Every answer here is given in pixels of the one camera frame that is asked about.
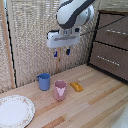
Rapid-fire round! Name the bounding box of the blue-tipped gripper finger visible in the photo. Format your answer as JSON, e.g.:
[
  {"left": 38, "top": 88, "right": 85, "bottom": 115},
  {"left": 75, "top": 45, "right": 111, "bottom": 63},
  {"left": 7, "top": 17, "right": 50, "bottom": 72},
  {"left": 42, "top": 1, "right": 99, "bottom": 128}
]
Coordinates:
[
  {"left": 65, "top": 45, "right": 72, "bottom": 56},
  {"left": 53, "top": 47, "right": 59, "bottom": 58}
]

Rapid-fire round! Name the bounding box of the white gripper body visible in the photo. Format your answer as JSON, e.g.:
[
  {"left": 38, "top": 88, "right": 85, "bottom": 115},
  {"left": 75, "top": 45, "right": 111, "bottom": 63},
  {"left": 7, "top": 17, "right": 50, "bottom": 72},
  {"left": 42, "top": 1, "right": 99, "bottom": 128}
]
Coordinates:
[{"left": 46, "top": 28, "right": 82, "bottom": 50}]

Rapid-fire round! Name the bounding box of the dark brown drawer cabinet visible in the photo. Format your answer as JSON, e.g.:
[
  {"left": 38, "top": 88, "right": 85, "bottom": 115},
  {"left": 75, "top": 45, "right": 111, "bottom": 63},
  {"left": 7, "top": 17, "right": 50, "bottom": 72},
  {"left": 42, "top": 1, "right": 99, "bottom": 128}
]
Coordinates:
[{"left": 87, "top": 9, "right": 128, "bottom": 83}]

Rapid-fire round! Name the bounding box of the blue mug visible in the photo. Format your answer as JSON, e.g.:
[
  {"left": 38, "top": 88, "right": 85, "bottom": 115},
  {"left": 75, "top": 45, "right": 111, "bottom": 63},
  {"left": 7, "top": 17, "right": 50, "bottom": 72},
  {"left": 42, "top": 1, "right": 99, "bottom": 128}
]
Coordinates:
[{"left": 36, "top": 73, "right": 52, "bottom": 92}]

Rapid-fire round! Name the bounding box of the small orange object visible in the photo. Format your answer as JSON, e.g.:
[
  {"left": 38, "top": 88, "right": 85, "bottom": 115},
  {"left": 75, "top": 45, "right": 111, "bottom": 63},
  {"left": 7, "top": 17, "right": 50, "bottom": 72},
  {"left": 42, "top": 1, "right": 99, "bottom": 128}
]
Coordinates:
[{"left": 70, "top": 81, "right": 84, "bottom": 93}]

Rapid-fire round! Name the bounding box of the pink cup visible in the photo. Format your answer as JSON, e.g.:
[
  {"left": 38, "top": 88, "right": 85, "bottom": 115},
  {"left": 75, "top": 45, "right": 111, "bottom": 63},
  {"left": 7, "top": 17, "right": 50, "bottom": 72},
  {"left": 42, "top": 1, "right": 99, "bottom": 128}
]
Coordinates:
[{"left": 53, "top": 80, "right": 68, "bottom": 102}]

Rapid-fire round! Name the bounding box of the white plate with patterned rim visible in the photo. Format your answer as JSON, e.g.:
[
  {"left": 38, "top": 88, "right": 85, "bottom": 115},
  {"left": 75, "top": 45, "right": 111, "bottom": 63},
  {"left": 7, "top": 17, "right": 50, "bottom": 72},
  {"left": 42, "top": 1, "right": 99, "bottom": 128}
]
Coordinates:
[{"left": 0, "top": 94, "right": 36, "bottom": 128}]

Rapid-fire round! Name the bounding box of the grey blurred object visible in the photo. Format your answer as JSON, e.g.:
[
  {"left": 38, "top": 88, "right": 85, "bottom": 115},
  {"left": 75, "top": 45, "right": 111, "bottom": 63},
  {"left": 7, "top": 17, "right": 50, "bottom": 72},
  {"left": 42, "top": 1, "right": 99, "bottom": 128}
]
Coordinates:
[{"left": 110, "top": 102, "right": 128, "bottom": 128}]

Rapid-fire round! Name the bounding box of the silver drawer handle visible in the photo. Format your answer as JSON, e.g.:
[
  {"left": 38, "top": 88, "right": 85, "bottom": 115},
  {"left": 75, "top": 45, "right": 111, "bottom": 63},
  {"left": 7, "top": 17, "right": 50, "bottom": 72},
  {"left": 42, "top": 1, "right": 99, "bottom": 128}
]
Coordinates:
[
  {"left": 96, "top": 55, "right": 121, "bottom": 67},
  {"left": 105, "top": 28, "right": 128, "bottom": 36}
]

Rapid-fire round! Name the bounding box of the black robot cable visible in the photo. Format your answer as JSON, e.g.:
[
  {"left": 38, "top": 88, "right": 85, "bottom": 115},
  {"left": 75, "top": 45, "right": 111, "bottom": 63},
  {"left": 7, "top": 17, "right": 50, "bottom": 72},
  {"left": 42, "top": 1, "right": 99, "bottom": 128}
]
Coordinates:
[{"left": 79, "top": 15, "right": 128, "bottom": 36}]

